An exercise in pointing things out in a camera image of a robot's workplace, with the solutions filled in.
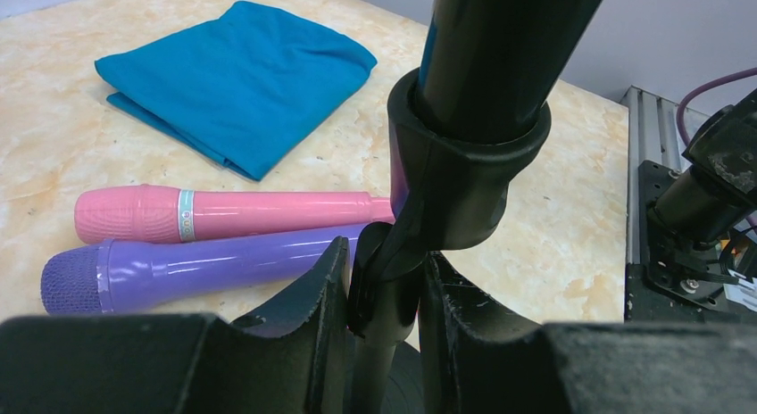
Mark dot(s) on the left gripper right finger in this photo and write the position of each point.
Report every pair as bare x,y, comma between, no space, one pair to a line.
591,370

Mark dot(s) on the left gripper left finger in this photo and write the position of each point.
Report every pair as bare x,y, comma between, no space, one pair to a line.
286,356

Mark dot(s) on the black mic stand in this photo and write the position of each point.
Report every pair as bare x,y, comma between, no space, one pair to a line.
413,315

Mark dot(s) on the black microphone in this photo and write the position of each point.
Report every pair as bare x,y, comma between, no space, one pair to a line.
489,65

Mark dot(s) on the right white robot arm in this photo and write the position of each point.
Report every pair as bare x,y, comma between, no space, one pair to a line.
691,254

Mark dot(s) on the purple microphone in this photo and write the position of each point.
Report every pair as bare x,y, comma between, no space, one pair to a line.
125,276

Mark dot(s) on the pink microphone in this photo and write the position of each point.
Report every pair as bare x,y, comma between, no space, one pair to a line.
164,214

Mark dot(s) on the blue folded cloth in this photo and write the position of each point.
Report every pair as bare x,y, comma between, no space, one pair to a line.
244,89

